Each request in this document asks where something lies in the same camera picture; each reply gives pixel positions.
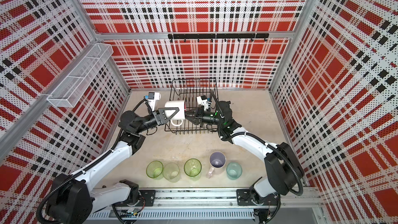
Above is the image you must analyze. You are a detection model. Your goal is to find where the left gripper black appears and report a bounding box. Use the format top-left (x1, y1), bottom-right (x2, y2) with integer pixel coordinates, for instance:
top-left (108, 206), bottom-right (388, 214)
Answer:
top-left (135, 107), bottom-right (180, 134)

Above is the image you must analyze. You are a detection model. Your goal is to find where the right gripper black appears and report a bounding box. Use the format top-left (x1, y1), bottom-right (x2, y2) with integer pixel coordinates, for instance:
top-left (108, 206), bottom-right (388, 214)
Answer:
top-left (182, 107), bottom-right (223, 129)

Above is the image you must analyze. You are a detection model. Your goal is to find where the white mug red inside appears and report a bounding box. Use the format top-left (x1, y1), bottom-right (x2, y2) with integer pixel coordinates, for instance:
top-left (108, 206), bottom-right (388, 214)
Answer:
top-left (164, 101), bottom-right (186, 127)

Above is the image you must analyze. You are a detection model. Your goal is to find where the black wire dish rack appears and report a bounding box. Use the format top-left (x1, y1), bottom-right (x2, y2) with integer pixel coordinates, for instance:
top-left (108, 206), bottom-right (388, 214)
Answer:
top-left (164, 78), bottom-right (218, 134)

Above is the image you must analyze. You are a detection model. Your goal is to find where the pink mug purple inside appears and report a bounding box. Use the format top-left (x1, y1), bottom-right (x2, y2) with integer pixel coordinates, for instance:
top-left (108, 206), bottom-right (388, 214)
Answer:
top-left (206, 151), bottom-right (227, 179)

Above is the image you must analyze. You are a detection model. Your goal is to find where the green patterned glass cup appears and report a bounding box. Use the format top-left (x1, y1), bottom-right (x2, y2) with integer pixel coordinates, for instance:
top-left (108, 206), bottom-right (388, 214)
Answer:
top-left (184, 158), bottom-right (202, 180)

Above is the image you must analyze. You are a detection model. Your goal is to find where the teal textured glass cup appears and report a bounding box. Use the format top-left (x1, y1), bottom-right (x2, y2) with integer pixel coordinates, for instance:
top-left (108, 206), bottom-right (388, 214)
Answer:
top-left (226, 162), bottom-right (243, 180)

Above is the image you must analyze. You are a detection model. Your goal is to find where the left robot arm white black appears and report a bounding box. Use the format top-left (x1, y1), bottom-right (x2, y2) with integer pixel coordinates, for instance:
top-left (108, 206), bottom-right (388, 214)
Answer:
top-left (36, 107), bottom-right (184, 224)

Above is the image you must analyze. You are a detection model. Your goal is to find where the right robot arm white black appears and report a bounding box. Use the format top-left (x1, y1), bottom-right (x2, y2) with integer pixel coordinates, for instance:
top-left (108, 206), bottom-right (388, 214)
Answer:
top-left (185, 101), bottom-right (304, 205)

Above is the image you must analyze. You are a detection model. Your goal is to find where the green glass cup leftmost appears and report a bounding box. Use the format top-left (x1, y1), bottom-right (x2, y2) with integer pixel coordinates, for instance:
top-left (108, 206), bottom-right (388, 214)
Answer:
top-left (146, 161), bottom-right (164, 180)

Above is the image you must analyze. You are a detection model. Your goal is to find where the pale green glass cup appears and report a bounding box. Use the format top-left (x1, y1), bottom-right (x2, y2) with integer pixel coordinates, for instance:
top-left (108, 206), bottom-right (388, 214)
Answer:
top-left (163, 162), bottom-right (180, 183)

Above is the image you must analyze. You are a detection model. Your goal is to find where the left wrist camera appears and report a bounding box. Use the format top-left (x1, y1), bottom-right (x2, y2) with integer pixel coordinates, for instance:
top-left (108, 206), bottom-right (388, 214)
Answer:
top-left (145, 92), bottom-right (161, 112)

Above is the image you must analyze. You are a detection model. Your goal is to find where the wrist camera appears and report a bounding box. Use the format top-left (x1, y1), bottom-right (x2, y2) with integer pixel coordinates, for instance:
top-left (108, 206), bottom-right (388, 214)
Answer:
top-left (197, 95), bottom-right (211, 111)
top-left (145, 92), bottom-right (161, 112)

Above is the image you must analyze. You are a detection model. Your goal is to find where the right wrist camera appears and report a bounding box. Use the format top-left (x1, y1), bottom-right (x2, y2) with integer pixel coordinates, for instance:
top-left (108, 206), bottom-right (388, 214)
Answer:
top-left (197, 95), bottom-right (211, 111)

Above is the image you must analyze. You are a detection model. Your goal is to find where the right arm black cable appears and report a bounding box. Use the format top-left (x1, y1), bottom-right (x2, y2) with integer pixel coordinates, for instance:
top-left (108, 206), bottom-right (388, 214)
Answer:
top-left (209, 90), bottom-right (305, 197)

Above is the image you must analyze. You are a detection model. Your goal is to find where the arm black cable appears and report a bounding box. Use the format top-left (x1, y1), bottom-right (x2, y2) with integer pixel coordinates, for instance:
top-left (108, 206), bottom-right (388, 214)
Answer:
top-left (209, 90), bottom-right (305, 197)
top-left (35, 97), bottom-right (153, 224)

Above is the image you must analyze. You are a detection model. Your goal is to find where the black wall hook rail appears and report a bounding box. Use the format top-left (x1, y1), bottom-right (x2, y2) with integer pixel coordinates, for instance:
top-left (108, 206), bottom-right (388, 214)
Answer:
top-left (168, 33), bottom-right (269, 41)

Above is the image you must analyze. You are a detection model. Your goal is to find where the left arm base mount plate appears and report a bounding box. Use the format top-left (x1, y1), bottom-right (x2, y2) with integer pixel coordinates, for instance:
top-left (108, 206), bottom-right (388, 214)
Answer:
top-left (114, 189), bottom-right (155, 207)

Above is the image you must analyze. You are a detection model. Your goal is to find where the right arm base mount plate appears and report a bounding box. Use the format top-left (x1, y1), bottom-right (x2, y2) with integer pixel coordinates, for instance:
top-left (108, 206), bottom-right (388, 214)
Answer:
top-left (236, 189), bottom-right (280, 206)

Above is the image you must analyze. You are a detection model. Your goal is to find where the white mesh wall basket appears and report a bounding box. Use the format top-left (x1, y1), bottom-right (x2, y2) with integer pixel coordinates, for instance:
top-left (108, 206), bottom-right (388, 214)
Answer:
top-left (47, 43), bottom-right (113, 108)

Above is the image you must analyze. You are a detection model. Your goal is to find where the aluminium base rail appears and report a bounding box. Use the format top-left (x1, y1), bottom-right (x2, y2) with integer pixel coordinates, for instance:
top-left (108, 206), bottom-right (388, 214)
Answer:
top-left (86, 187), bottom-right (328, 224)

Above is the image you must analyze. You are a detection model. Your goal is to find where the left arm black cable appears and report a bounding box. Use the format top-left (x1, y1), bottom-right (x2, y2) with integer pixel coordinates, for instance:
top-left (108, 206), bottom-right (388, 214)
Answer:
top-left (35, 97), bottom-right (153, 224)

